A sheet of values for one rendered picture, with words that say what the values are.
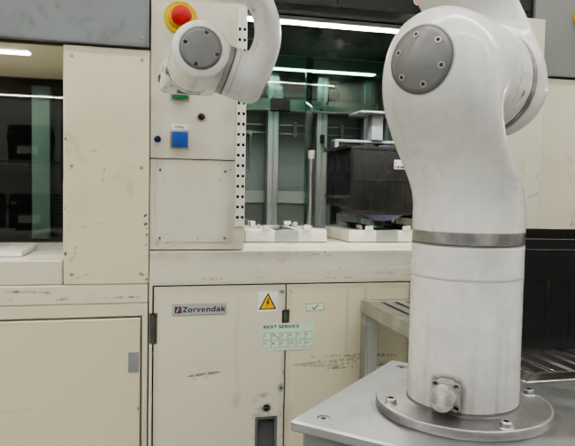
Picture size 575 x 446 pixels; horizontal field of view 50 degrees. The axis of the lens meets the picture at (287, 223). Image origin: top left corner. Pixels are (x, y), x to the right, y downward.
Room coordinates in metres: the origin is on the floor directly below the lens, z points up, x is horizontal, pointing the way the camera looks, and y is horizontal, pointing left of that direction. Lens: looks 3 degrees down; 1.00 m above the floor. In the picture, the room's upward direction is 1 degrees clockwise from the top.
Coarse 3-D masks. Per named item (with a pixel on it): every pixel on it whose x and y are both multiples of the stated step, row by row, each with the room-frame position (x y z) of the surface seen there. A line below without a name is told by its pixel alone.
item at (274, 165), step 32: (256, 128) 2.24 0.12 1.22; (288, 128) 2.26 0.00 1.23; (320, 128) 2.23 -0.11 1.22; (352, 128) 2.31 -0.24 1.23; (384, 128) 2.31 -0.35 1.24; (256, 160) 2.24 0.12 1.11; (288, 160) 2.27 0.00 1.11; (320, 160) 2.23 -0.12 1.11; (256, 192) 2.22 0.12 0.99; (288, 192) 2.25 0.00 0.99; (320, 192) 2.23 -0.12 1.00; (256, 224) 2.24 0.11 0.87; (320, 224) 2.23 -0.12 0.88
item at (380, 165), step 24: (336, 144) 1.67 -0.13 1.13; (336, 168) 1.69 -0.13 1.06; (360, 168) 1.59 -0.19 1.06; (384, 168) 1.60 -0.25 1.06; (336, 192) 1.68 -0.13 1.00; (360, 192) 1.59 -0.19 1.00; (384, 192) 1.60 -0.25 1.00; (408, 192) 1.62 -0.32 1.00; (360, 216) 1.59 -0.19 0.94; (408, 216) 1.64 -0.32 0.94
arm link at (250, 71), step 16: (256, 0) 0.90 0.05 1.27; (272, 0) 0.92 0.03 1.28; (256, 16) 0.91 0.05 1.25; (272, 16) 0.91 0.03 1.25; (256, 32) 0.94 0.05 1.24; (272, 32) 0.92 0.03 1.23; (256, 48) 0.93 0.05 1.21; (272, 48) 0.93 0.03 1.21; (240, 64) 0.94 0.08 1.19; (256, 64) 0.94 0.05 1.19; (272, 64) 0.95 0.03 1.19; (240, 80) 0.94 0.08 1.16; (256, 80) 0.94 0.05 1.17; (240, 96) 0.96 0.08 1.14; (256, 96) 0.96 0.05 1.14
